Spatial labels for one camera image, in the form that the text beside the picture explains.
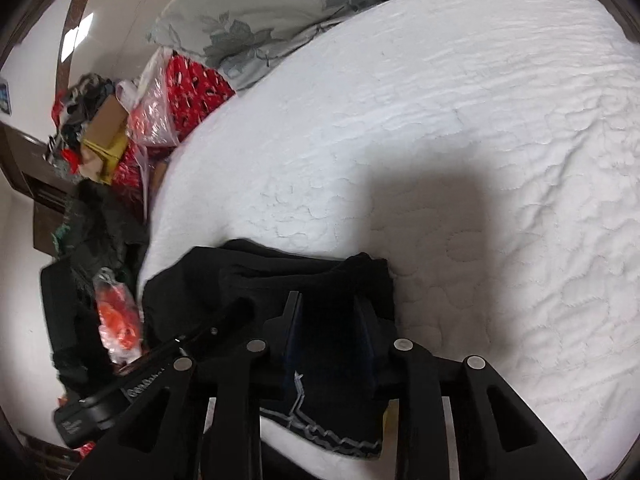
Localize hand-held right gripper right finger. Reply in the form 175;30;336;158
354;296;588;480

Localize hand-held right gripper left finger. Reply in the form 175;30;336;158
67;291;303;480

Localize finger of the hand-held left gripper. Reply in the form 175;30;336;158
175;297;256;348

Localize black pants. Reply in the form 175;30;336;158
141;239;396;458

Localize clear bag with orange contents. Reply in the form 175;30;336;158
95;270;143;366

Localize black case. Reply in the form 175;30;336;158
40;260;101;391

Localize dark green cloth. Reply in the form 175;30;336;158
52;180;151;311

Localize white quilted bedspread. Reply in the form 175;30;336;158
137;0;640;480

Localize clear bag with red contents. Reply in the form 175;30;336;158
127;50;181;148

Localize dark wooden cabinet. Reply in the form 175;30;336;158
0;120;81;256

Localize cardboard box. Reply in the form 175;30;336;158
80;95;131;183

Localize red patterned blanket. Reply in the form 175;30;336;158
112;55;236;186

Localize pile of mixed clothes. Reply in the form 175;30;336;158
47;72;126;176

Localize grey floral pillow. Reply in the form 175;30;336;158
147;0;536;91

